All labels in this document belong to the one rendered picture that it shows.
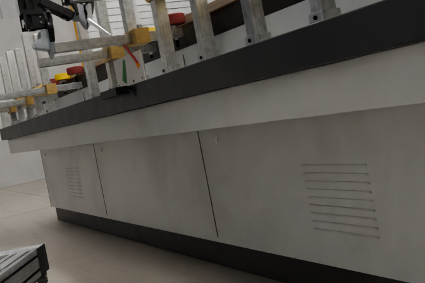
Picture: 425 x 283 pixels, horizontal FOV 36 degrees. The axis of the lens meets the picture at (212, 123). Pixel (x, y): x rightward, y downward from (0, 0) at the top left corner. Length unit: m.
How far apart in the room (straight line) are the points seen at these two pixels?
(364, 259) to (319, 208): 0.19
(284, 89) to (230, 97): 0.25
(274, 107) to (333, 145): 0.25
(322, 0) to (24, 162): 8.73
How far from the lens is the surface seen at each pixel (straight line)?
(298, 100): 1.40
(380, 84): 1.20
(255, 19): 1.48
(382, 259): 1.63
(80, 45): 2.06
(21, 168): 9.81
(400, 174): 1.51
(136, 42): 2.09
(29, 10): 2.02
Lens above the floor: 0.58
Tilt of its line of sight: 1 degrees down
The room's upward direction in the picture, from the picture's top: 11 degrees counter-clockwise
